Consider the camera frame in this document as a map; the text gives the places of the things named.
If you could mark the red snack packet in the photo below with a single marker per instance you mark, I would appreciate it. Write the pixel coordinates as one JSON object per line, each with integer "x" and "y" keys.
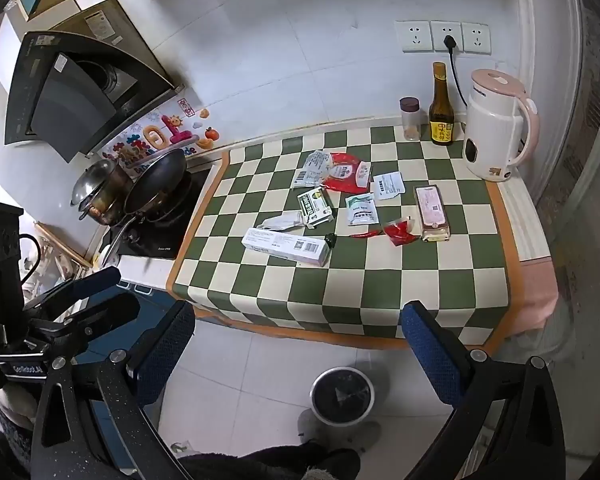
{"x": 342, "y": 175}

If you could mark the round white trash bin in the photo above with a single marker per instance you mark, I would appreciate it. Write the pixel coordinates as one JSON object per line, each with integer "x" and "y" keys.
{"x": 342, "y": 395}

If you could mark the green and white sachet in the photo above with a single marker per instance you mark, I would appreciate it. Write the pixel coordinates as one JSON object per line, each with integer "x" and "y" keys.
{"x": 362, "y": 210}

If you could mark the colourful wall sticker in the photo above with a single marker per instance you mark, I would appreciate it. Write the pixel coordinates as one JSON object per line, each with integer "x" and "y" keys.
{"x": 155, "y": 135}

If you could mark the white wall socket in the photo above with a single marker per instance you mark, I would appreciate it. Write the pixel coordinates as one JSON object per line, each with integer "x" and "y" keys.
{"x": 437, "y": 30}
{"x": 412, "y": 36}
{"x": 476, "y": 38}

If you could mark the white label packet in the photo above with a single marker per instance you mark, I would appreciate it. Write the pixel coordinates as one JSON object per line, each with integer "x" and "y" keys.
{"x": 387, "y": 185}

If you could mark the red plastic wrapper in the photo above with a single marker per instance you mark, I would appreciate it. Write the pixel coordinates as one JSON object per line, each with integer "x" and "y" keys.
{"x": 397, "y": 232}

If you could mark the brown glass bottle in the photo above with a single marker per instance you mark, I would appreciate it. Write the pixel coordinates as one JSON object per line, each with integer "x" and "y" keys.
{"x": 441, "y": 120}

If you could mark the green medicine box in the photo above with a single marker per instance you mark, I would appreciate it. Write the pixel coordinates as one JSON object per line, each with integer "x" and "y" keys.
{"x": 314, "y": 205}

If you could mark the black induction cooktop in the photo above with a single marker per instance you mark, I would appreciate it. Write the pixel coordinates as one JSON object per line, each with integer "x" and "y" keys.
{"x": 180, "y": 230}

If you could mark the red chili pepper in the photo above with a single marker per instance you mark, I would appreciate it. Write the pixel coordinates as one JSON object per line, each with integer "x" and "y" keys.
{"x": 367, "y": 233}

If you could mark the clear spice jar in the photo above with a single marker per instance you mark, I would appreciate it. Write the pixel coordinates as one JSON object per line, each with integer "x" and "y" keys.
{"x": 410, "y": 120}

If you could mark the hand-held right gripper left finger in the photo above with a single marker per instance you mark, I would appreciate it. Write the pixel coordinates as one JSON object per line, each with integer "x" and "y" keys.
{"x": 165, "y": 347}

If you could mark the clear white plastic packet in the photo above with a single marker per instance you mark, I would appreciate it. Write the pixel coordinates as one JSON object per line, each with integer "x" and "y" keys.
{"x": 312, "y": 167}

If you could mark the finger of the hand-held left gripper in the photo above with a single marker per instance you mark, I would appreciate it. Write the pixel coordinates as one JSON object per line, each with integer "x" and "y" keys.
{"x": 97, "y": 279}
{"x": 112, "y": 310}

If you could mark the long white carton box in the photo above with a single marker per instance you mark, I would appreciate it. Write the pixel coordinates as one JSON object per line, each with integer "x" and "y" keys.
{"x": 285, "y": 247}

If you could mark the wooden board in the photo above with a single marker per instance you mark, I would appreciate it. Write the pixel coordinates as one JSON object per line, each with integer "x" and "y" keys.
{"x": 62, "y": 246}

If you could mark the black range hood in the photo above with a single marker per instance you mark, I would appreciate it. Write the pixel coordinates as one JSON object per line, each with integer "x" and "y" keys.
{"x": 65, "y": 95}

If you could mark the person's dark fleece clothing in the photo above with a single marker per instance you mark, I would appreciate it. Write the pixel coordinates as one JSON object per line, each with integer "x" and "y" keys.
{"x": 260, "y": 465}

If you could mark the green checkered table mat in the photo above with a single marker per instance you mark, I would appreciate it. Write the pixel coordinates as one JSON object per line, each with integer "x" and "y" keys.
{"x": 380, "y": 285}

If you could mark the white and pink kettle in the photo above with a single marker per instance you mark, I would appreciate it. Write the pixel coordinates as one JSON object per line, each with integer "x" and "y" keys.
{"x": 490, "y": 130}

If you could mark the steel pot with lid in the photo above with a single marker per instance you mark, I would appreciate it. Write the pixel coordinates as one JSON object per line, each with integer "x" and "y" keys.
{"x": 97, "y": 185}

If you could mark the clear pack with pink label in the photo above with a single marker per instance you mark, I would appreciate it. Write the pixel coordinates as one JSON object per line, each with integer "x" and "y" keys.
{"x": 432, "y": 210}

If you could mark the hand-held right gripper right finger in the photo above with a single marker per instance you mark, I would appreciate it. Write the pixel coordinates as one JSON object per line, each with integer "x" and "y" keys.
{"x": 430, "y": 355}

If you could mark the white wrapper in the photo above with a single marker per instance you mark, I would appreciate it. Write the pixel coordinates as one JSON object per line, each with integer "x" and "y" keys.
{"x": 280, "y": 221}

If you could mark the dark wok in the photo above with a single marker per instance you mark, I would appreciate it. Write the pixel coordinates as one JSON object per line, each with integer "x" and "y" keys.
{"x": 155, "y": 180}

